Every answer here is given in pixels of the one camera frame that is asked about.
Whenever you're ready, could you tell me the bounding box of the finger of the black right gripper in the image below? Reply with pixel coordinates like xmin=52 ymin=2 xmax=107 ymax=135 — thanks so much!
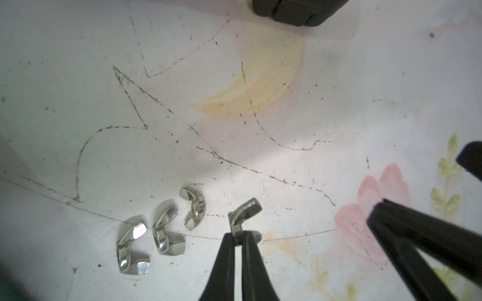
xmin=456 ymin=141 xmax=482 ymax=181
xmin=367 ymin=199 xmax=481 ymax=300

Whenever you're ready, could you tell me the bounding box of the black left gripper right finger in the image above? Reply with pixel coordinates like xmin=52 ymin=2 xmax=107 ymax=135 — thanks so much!
xmin=242 ymin=231 xmax=279 ymax=301

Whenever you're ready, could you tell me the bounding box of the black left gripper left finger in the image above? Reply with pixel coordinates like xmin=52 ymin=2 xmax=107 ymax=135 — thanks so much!
xmin=199 ymin=233 xmax=236 ymax=301

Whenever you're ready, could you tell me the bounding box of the silver wing nut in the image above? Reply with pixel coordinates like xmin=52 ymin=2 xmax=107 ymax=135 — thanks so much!
xmin=153 ymin=206 xmax=186 ymax=257
xmin=228 ymin=198 xmax=262 ymax=246
xmin=116 ymin=221 xmax=150 ymax=275
xmin=179 ymin=187 xmax=206 ymax=232

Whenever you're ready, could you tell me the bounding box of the teal plastic storage box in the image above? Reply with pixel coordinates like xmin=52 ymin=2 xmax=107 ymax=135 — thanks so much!
xmin=1 ymin=266 xmax=28 ymax=300

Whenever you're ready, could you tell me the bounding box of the black plastic tool case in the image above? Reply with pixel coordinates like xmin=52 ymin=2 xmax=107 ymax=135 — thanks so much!
xmin=252 ymin=0 xmax=348 ymax=27

